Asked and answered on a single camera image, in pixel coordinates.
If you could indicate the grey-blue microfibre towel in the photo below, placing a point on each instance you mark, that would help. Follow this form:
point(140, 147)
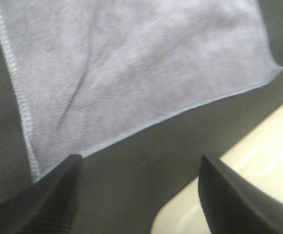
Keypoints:
point(90, 73)

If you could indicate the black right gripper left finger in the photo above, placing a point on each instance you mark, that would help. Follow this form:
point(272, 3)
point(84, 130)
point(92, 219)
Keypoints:
point(49, 206)

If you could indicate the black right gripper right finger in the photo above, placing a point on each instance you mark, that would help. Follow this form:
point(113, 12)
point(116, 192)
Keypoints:
point(232, 205)

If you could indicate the cream woven-pattern storage box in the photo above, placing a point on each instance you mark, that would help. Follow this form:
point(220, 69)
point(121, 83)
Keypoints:
point(258, 158)

